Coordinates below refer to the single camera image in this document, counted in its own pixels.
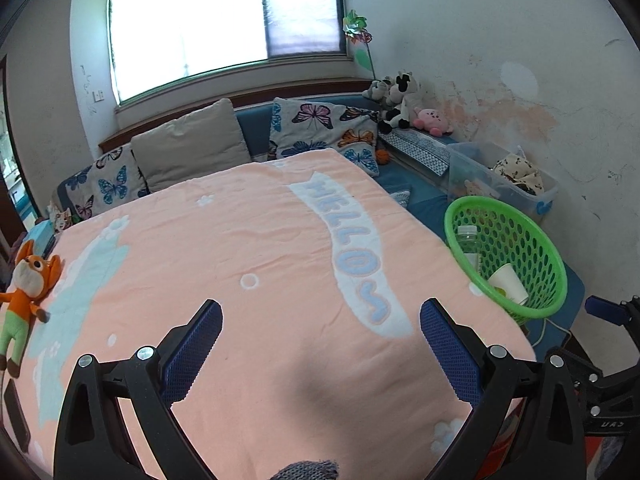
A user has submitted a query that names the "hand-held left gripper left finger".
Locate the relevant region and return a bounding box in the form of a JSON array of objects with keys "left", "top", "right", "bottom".
[{"left": 55, "top": 299, "right": 224, "bottom": 480}]

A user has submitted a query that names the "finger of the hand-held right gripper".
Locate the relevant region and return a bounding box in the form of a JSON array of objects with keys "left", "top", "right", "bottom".
[
  {"left": 565, "top": 346, "right": 640, "bottom": 411},
  {"left": 585, "top": 296, "right": 640, "bottom": 328}
]

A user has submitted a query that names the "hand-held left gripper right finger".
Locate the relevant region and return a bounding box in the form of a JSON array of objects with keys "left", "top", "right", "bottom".
[{"left": 420, "top": 298, "right": 587, "bottom": 480}]

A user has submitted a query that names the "green plastic basket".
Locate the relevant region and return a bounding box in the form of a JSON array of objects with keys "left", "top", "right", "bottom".
[{"left": 444, "top": 195, "right": 568, "bottom": 325}]

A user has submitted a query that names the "white paper cup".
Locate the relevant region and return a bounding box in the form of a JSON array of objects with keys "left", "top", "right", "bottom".
[{"left": 487, "top": 262, "right": 531, "bottom": 306}]

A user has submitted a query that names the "small clear plastic bottle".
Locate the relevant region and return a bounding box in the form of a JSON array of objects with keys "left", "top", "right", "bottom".
[{"left": 455, "top": 225, "right": 482, "bottom": 271}]

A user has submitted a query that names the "person's left forearm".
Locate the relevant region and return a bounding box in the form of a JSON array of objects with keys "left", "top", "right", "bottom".
[{"left": 270, "top": 459, "right": 342, "bottom": 480}]

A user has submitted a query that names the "cream printed cloth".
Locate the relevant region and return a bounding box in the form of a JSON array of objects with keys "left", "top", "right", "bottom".
[{"left": 490, "top": 152, "right": 545, "bottom": 196}]

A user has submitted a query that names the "orange fox plush toy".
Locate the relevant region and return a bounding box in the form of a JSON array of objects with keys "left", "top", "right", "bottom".
[{"left": 0, "top": 240, "right": 62, "bottom": 378}]

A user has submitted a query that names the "black phone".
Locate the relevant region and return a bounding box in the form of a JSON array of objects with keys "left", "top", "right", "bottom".
[{"left": 2, "top": 380, "right": 32, "bottom": 453}]

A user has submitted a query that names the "small white printed toy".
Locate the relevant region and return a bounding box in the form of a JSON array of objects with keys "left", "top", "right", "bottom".
[{"left": 47, "top": 201, "right": 75, "bottom": 233}]

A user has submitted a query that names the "small butterfly pillow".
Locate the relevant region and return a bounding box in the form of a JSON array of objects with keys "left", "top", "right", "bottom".
[{"left": 65, "top": 144, "right": 151, "bottom": 221}]

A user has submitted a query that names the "light blue tissue box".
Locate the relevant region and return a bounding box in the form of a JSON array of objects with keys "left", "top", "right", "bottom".
[{"left": 25, "top": 220, "right": 58, "bottom": 256}]

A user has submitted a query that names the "clear storage bin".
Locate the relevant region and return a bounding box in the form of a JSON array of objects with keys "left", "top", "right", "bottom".
[{"left": 446, "top": 141, "right": 559, "bottom": 226}]

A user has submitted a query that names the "blue white patterned cushion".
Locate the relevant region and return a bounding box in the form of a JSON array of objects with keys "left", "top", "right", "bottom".
[{"left": 387, "top": 129, "right": 451, "bottom": 177}]

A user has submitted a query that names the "beige pillow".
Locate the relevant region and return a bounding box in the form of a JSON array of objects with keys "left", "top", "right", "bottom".
[{"left": 131, "top": 98, "right": 251, "bottom": 193}]

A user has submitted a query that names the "blue sofa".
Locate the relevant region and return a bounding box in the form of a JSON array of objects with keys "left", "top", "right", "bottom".
[{"left": 55, "top": 95, "right": 586, "bottom": 341}]

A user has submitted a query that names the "pink plush toy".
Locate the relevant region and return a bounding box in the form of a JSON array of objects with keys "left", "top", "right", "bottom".
[{"left": 411, "top": 107, "right": 453, "bottom": 137}]

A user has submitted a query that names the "cow plush toy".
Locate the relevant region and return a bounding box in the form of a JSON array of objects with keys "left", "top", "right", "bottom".
[{"left": 377, "top": 71, "right": 422, "bottom": 135}]

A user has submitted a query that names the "large butterfly pillow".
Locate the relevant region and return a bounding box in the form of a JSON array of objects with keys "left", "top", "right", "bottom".
[{"left": 268, "top": 97, "right": 381, "bottom": 177}]

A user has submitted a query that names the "grey plush toy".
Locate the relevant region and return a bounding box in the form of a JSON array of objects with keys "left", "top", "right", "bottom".
[{"left": 362, "top": 78, "right": 393, "bottom": 101}]

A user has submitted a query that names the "window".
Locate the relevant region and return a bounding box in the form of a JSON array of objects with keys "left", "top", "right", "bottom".
[{"left": 107, "top": 0, "right": 348, "bottom": 106}]

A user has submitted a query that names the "colourful pinwheel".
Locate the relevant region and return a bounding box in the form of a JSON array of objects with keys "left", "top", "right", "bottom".
[{"left": 343, "top": 10, "right": 377, "bottom": 81}]

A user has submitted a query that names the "white cord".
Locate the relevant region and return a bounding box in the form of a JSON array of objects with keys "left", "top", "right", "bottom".
[{"left": 530, "top": 317, "right": 573, "bottom": 348}]

